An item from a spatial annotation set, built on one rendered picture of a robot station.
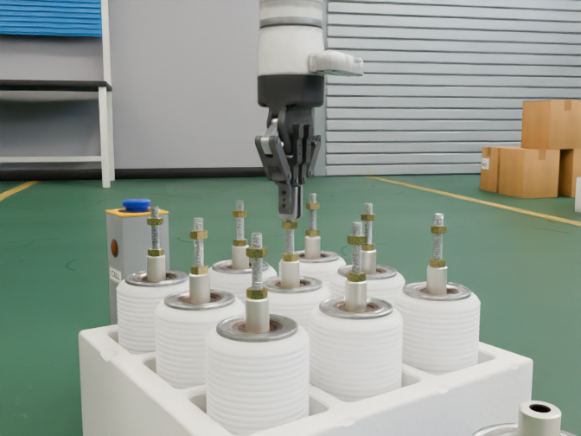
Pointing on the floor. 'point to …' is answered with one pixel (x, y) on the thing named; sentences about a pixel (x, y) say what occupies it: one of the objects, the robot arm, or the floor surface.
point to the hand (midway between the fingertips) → (290, 201)
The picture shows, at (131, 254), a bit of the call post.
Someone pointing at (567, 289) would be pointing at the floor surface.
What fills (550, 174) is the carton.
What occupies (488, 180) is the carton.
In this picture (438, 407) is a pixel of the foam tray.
